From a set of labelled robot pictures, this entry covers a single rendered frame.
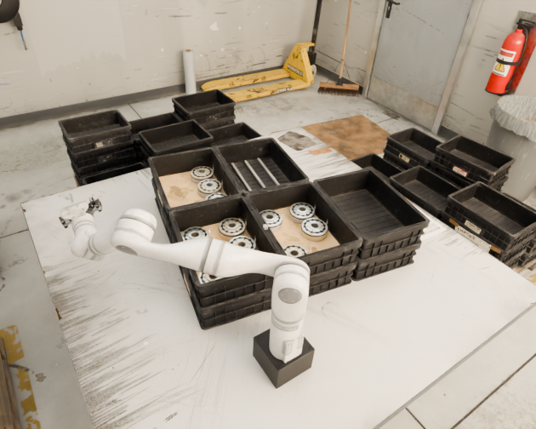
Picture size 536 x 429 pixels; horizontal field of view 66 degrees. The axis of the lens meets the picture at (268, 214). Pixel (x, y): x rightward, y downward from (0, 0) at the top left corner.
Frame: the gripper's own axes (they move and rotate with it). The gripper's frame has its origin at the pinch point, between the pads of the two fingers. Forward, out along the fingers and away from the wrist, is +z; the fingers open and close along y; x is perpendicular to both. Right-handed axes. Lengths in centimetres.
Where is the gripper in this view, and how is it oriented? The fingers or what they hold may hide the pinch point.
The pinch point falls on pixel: (79, 205)
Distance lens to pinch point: 166.3
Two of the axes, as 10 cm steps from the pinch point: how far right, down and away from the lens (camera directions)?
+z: -4.6, -4.4, 7.7
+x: -2.4, -7.7, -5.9
